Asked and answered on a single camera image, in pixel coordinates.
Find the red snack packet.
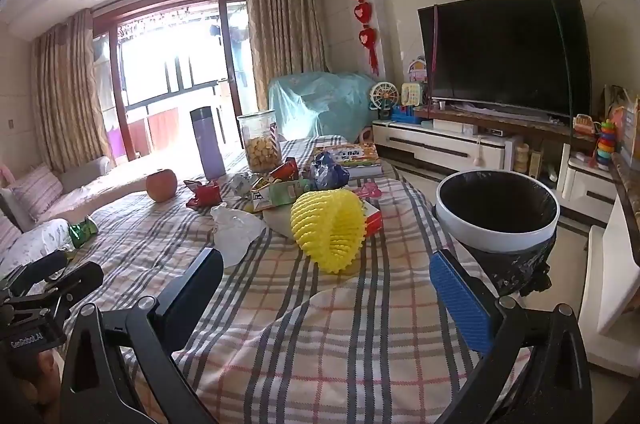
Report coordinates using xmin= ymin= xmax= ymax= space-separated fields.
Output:
xmin=270 ymin=158 xmax=301 ymax=182

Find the beige sofa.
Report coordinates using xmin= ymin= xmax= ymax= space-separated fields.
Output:
xmin=0 ymin=155 xmax=151 ymax=245

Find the red heart decoration string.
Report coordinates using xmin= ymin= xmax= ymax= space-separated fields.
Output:
xmin=346 ymin=0 xmax=380 ymax=75

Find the striped pink cushion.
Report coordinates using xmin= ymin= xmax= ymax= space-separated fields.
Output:
xmin=7 ymin=164 xmax=64 ymax=225

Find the colourful cardboard box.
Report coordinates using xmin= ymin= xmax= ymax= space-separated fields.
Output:
xmin=620 ymin=94 xmax=640 ymax=155

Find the purple thermos bottle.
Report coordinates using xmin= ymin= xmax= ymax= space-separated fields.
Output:
xmin=189 ymin=106 xmax=227 ymax=181

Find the rainbow stacking ring toy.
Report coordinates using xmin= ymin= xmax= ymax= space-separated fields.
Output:
xmin=593 ymin=119 xmax=619 ymax=170

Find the clear cookie jar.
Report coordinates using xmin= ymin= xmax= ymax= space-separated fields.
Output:
xmin=237 ymin=109 xmax=284 ymax=174

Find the green snack wrapper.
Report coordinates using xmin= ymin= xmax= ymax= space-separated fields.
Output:
xmin=67 ymin=215 xmax=99 ymax=250

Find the green snack packet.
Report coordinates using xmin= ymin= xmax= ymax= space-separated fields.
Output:
xmin=270 ymin=180 xmax=312 ymax=210

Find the person's left hand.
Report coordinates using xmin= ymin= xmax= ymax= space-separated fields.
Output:
xmin=27 ymin=346 xmax=66 ymax=405

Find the white printed cloth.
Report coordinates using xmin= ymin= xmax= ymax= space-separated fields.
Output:
xmin=0 ymin=219 xmax=76 ymax=277

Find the colourful toy house card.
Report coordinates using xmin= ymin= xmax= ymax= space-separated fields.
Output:
xmin=407 ymin=57 xmax=428 ymax=84

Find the blue plastic bag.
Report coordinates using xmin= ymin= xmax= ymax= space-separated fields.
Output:
xmin=308 ymin=151 xmax=351 ymax=192

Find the toy telephone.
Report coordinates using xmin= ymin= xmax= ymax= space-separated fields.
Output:
xmin=400 ymin=83 xmax=426 ymax=107

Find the white TV cabinet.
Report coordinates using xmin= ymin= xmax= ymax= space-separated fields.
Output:
xmin=372 ymin=104 xmax=626 ymax=225

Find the marble counter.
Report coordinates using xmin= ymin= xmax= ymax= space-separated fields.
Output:
xmin=612 ymin=151 xmax=640 ymax=225

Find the crumpled white wrapper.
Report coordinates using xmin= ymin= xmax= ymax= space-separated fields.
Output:
xmin=227 ymin=173 xmax=253 ymax=196

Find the toy ferris wheel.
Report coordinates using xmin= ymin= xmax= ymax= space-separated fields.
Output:
xmin=369 ymin=82 xmax=401 ymax=122

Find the red snack wrapper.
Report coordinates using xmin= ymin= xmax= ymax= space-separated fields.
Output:
xmin=184 ymin=179 xmax=222 ymax=210

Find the beige patterned curtain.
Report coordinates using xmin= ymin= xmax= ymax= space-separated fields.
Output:
xmin=31 ymin=9 xmax=113 ymax=172
xmin=244 ymin=0 xmax=328 ymax=110

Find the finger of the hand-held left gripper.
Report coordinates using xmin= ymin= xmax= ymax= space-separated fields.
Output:
xmin=47 ymin=261 xmax=105 ymax=308
xmin=12 ymin=250 xmax=69 ymax=290

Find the wooden sliding door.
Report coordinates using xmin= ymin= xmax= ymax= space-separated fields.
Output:
xmin=92 ymin=0 xmax=251 ymax=160

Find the white low cabinet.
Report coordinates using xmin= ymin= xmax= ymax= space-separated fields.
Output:
xmin=577 ymin=191 xmax=640 ymax=365

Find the blue toy block base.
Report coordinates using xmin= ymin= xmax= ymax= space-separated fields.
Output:
xmin=391 ymin=104 xmax=426 ymax=124

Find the red white carton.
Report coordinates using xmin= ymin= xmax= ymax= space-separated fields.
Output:
xmin=361 ymin=200 xmax=384 ymax=237

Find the yellow foam fruit net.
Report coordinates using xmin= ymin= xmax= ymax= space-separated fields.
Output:
xmin=291 ymin=187 xmax=368 ymax=275

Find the colourful children's book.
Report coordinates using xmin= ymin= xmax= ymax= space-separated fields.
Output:
xmin=312 ymin=143 xmax=385 ymax=179

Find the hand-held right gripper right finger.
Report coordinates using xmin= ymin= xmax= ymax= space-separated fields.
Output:
xmin=429 ymin=248 xmax=594 ymax=424

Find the black television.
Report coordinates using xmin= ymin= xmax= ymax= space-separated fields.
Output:
xmin=417 ymin=0 xmax=592 ymax=119

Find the white plastic bag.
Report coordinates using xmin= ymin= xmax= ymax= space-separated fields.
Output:
xmin=210 ymin=203 xmax=268 ymax=269

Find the red apple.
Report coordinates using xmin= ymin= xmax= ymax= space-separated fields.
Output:
xmin=145 ymin=169 xmax=177 ymax=203

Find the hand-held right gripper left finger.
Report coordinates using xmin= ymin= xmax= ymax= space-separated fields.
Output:
xmin=59 ymin=247 xmax=224 ymax=424

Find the teal furniture cover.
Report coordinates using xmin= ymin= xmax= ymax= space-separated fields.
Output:
xmin=266 ymin=72 xmax=378 ymax=142

